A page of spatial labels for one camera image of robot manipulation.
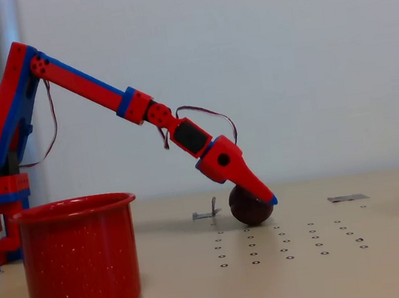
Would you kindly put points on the blue red gripper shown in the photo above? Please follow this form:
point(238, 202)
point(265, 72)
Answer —
point(232, 164)

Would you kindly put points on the dark red plum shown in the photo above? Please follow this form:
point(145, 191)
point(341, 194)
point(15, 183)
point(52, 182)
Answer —
point(246, 210)

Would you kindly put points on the red blue robot arm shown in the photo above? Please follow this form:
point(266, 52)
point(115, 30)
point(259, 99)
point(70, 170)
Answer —
point(80, 83)

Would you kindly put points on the red blue robot base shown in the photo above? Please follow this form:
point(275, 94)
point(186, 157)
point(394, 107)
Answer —
point(4, 187)

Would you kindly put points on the red enamel mug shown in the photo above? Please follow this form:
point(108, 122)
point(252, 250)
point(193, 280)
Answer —
point(81, 260)

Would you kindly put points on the flat grey metal plate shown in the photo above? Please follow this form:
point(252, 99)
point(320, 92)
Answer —
point(347, 198)

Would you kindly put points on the small grey metal bracket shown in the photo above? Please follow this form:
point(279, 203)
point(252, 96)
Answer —
point(213, 211)

